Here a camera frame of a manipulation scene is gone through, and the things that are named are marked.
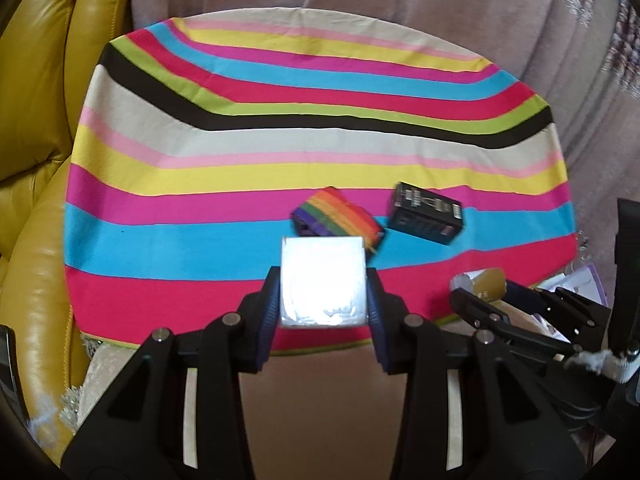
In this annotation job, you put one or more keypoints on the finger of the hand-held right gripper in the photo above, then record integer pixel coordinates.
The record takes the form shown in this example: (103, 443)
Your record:
(480, 312)
(575, 315)

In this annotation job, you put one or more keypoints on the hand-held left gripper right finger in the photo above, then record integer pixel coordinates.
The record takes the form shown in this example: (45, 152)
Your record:
(377, 305)

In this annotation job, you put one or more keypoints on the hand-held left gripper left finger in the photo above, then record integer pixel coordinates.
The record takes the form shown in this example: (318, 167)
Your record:
(270, 302)

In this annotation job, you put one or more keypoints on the gold cylinder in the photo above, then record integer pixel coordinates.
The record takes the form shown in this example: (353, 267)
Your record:
(490, 282)

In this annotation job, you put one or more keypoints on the purple cardboard box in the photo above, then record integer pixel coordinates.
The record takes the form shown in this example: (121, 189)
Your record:
(587, 280)

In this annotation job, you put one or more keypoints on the glossy white box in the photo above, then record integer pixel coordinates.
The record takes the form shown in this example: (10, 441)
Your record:
(322, 280)

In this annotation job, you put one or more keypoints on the black box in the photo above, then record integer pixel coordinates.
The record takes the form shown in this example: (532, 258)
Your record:
(425, 215)

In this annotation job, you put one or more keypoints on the rainbow striped box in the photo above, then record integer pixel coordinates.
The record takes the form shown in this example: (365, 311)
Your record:
(330, 210)

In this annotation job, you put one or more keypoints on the beige plush blanket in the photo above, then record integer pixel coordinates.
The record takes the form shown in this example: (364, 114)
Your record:
(325, 410)

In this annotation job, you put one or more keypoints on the colourful striped cloth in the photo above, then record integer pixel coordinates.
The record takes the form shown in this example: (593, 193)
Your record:
(300, 110)

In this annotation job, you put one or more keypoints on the dark flat object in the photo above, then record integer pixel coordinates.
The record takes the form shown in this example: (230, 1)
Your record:
(12, 375)

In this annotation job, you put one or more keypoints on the mauve embroidered curtain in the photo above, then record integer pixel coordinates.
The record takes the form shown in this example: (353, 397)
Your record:
(550, 35)

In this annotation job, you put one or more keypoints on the yellow leather sofa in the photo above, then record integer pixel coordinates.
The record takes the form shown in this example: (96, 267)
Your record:
(40, 110)

